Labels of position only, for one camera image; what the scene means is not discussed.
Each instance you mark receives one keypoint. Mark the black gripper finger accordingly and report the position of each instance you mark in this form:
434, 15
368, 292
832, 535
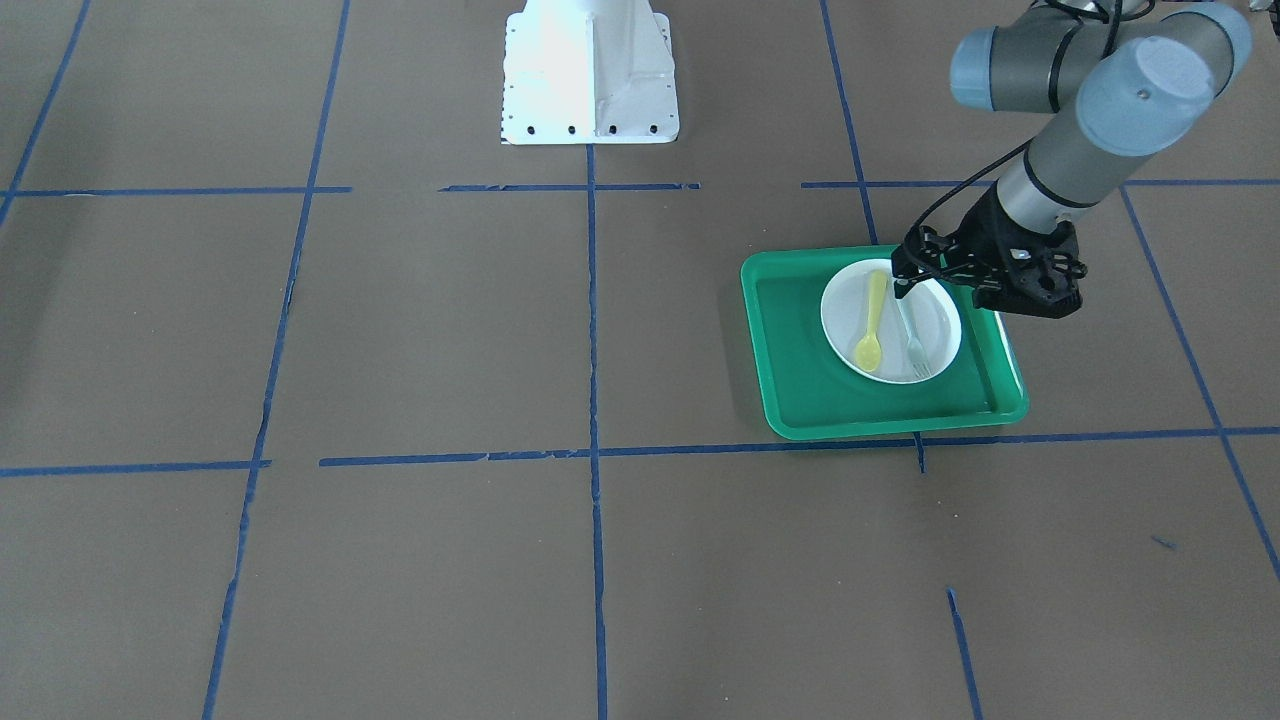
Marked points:
902, 284

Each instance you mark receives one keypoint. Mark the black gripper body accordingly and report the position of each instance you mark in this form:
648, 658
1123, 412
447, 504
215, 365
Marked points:
982, 233

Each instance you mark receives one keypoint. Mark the yellow plastic spoon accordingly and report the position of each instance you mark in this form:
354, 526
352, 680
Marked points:
867, 352

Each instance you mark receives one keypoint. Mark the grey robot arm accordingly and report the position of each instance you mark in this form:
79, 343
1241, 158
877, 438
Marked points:
1117, 90

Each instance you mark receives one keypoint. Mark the white round plate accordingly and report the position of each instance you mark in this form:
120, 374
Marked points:
842, 318

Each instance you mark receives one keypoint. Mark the pale green plastic fork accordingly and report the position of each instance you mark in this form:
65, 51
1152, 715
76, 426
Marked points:
914, 349

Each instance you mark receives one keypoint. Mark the green plastic tray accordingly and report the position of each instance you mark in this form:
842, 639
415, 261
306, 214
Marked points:
808, 394

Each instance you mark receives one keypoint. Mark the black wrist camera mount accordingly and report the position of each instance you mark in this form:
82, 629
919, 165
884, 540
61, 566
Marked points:
1058, 295

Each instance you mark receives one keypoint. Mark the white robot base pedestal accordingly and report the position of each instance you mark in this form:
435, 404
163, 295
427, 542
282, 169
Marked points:
580, 72

